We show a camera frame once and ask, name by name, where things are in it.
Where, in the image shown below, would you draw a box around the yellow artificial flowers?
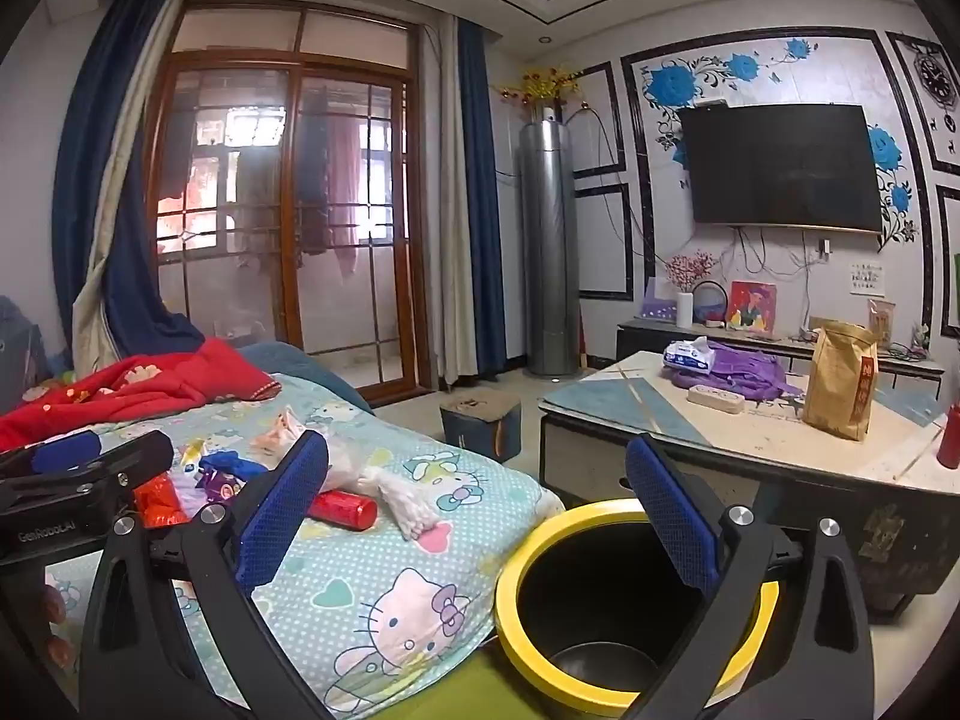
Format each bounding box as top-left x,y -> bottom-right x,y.
501,64 -> 586,121

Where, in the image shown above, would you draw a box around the red snack packet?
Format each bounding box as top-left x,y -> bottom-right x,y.
133,474 -> 192,530

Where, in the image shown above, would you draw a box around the white vase with pink flowers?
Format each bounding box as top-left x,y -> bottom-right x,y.
666,251 -> 713,329

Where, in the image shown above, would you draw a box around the round blue ornament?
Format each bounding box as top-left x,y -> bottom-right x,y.
694,281 -> 728,327

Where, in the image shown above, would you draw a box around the black wall clock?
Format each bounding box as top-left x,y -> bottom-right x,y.
916,52 -> 957,102

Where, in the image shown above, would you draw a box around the wet wipes pack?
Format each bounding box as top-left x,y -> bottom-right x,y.
664,337 -> 713,374

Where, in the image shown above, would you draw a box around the cardboard box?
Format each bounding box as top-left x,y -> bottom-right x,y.
440,390 -> 524,464

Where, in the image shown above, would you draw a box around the red sauce bottle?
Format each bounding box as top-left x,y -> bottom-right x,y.
936,401 -> 960,470

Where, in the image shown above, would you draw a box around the brown paper bag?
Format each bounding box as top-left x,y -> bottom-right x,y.
802,321 -> 878,442

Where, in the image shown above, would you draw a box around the coffee table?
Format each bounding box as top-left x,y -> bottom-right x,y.
538,349 -> 960,616

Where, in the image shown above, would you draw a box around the blue snack wrapper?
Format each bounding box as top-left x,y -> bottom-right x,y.
199,451 -> 267,482

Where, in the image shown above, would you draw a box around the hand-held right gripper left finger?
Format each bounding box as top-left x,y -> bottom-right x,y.
79,431 -> 335,720

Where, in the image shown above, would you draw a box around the purple snack wrapper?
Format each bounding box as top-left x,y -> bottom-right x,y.
196,471 -> 248,503

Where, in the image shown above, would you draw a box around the red drink can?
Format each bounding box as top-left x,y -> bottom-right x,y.
307,490 -> 378,531

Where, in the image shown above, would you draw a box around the colourful painting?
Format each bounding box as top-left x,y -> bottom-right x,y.
729,281 -> 777,335

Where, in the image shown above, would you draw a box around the silver tower air conditioner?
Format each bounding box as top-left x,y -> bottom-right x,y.
519,109 -> 582,378

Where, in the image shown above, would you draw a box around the television stand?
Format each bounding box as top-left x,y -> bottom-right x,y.
616,319 -> 946,391

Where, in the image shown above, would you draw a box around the wooden framed glass door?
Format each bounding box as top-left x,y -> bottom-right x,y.
142,0 -> 421,402

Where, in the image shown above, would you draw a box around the yellow rimmed black trash bin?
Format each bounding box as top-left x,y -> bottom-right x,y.
493,499 -> 782,720

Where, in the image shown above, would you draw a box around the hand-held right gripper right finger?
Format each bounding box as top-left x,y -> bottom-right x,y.
622,433 -> 878,720

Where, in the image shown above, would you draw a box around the red padded clothes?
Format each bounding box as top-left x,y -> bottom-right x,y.
0,337 -> 282,451

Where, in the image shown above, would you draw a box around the wall mounted television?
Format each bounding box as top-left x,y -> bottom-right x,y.
677,103 -> 884,235

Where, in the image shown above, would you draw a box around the white plastic bag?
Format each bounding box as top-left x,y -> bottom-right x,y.
251,405 -> 443,541

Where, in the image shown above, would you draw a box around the beige packet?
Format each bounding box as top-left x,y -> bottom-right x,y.
868,298 -> 898,350

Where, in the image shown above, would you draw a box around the blue and white curtain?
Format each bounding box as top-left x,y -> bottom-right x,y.
56,0 -> 207,368
439,15 -> 507,383

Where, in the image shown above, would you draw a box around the hanging laundry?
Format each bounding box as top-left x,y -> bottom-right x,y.
236,90 -> 365,278

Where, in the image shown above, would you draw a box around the cartoon cat printed blanket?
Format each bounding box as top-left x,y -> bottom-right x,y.
0,371 -> 567,720

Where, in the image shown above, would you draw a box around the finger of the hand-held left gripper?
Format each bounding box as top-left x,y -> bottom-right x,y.
0,430 -> 175,500

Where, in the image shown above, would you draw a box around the white power strip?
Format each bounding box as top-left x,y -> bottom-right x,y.
688,384 -> 746,413

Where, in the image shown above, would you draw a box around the purple cloth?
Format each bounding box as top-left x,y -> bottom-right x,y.
671,341 -> 803,398

